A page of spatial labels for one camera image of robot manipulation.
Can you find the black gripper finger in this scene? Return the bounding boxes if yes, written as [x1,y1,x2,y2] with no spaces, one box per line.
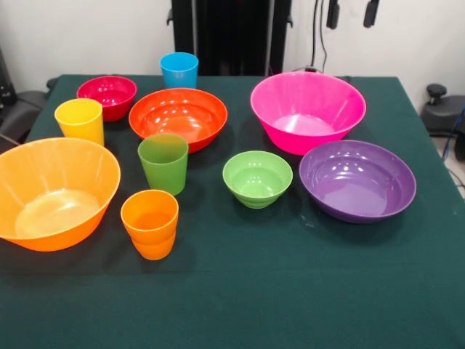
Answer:
[363,0,381,28]
[325,0,341,30]

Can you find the green cup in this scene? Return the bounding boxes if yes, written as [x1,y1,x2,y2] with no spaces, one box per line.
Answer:
[137,132,190,196]

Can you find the orange cup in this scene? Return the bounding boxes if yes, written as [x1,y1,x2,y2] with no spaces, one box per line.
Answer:
[120,189,179,261]

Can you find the large pink bowl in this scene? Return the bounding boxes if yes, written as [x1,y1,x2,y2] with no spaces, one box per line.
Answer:
[250,71,367,156]

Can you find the black floor device with knob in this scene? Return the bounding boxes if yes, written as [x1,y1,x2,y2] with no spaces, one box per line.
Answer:
[420,84,465,137]

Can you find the blue cup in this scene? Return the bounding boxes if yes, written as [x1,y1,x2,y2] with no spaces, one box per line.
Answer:
[159,52,200,90]

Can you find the wide purple bowl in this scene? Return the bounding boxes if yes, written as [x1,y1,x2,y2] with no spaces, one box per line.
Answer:
[299,140,417,224]

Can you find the small green bowl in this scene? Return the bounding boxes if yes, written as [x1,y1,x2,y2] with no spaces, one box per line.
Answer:
[222,150,294,210]

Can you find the wide red bowl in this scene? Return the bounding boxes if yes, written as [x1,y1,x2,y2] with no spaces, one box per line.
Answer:
[128,87,229,154]

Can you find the small crimson bowl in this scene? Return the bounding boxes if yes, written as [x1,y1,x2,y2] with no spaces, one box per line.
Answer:
[76,75,138,122]

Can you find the dark green table cloth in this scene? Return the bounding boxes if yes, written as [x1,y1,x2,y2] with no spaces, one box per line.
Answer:
[0,74,465,349]

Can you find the yellow cup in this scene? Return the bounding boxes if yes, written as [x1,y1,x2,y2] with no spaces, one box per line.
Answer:
[54,97,105,148]

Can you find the black chair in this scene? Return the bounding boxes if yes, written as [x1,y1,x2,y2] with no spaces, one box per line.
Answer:
[0,47,48,145]

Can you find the large orange bowl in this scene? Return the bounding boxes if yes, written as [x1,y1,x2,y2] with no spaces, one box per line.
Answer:
[0,137,122,252]

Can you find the black hanging cable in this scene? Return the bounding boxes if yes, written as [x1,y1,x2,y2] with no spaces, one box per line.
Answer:
[310,0,328,72]

